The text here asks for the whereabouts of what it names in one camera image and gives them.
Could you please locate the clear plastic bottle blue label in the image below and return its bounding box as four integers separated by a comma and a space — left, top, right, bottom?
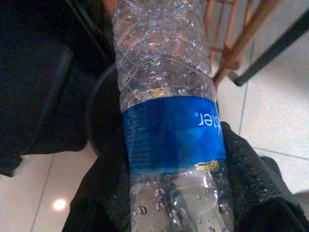
112, 0, 235, 232

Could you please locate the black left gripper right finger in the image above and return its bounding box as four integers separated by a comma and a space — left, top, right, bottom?
220, 121, 309, 232

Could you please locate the bulky black box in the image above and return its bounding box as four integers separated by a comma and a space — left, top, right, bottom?
0, 0, 116, 177

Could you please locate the round black rubbish bin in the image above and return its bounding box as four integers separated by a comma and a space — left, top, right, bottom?
85, 62, 126, 158

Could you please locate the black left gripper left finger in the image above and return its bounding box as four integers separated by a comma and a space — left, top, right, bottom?
61, 124, 133, 232

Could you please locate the black metal furniture leg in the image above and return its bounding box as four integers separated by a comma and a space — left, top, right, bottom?
228, 9, 309, 87

